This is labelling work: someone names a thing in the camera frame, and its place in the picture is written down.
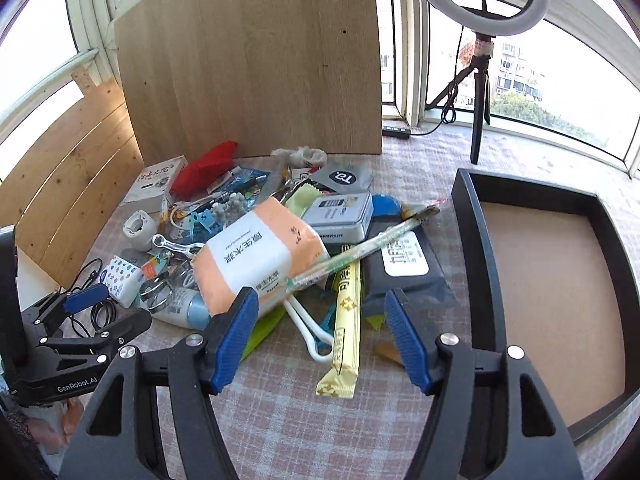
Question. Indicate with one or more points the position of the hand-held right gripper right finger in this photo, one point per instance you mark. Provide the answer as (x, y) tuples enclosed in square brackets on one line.
[(406, 345)]

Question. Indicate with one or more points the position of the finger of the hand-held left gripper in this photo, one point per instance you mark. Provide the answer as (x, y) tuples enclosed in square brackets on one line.
[(85, 300), (125, 327)]

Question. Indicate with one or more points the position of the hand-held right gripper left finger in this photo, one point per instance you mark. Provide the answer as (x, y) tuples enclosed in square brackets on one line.
[(235, 340)]

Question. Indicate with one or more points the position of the wooden clothespin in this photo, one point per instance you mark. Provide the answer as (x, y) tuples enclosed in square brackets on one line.
[(387, 352)]

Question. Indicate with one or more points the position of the dotted small tissue pack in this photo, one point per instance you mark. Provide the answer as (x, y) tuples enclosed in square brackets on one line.
[(120, 280)]

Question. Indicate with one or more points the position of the white lotion bottle blue cap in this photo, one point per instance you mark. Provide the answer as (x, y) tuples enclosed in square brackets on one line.
[(185, 310)]

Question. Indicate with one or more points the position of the yellow long packet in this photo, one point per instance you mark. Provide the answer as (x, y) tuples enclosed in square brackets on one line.
[(345, 330)]

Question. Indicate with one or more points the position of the black wet wipes pack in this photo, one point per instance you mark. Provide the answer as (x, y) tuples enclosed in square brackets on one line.
[(400, 280)]

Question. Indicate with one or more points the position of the blue clothes peg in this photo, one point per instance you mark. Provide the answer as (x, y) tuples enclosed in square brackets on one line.
[(327, 320), (202, 225)]

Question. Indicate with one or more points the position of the orange tissue pack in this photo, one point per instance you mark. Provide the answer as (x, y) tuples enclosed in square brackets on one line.
[(250, 255)]

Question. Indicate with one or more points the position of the black tray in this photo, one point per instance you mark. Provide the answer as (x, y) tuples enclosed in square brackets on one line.
[(480, 260)]

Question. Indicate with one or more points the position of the blue round tape measure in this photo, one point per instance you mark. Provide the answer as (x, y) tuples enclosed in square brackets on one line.
[(386, 205)]

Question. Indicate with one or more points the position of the green cleaning cloth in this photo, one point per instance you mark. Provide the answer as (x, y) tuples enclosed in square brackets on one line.
[(302, 202)]

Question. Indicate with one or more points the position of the pink checked cloth desktop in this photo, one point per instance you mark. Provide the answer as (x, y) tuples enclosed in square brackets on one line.
[(280, 410)]

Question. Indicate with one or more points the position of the fruit print cream tube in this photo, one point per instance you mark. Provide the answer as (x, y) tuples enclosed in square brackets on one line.
[(152, 267)]

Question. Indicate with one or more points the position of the white round plastic holder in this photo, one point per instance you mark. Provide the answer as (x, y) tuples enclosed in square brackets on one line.
[(140, 230)]

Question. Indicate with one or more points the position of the pine wood panel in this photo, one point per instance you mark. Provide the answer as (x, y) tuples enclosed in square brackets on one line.
[(65, 175)]

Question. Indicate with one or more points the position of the white printed carton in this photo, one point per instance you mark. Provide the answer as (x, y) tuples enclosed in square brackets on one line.
[(150, 185)]

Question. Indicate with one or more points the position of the grey metal tin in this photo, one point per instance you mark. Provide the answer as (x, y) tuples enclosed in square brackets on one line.
[(335, 212)]

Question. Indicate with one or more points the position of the black pen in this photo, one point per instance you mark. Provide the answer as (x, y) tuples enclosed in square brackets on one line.
[(245, 184)]

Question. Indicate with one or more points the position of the blue foil packet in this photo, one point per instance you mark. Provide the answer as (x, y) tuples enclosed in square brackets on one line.
[(250, 177)]

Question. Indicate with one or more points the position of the red cloth pouch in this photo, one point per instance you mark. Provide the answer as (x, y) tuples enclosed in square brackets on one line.
[(205, 170)]

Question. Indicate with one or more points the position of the black square card pouch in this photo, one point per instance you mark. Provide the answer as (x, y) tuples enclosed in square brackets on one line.
[(345, 177)]

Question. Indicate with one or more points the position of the white crumpled plastic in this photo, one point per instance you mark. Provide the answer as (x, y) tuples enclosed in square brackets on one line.
[(305, 155)]

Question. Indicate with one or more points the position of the light wooden board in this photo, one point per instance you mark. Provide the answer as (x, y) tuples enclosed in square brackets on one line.
[(250, 60)]

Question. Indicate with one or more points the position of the apartment buildings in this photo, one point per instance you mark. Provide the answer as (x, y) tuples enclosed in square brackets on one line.
[(520, 75)]

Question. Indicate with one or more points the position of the white window frame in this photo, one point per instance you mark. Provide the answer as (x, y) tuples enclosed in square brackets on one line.
[(95, 20)]

